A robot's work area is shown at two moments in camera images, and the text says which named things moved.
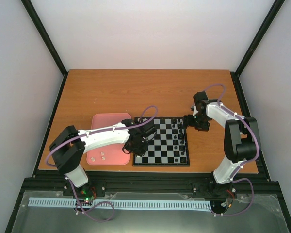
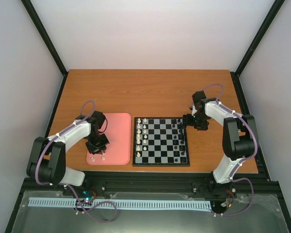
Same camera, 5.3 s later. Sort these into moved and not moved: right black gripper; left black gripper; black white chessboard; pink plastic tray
Moved: left black gripper
Not moved: black white chessboard; right black gripper; pink plastic tray
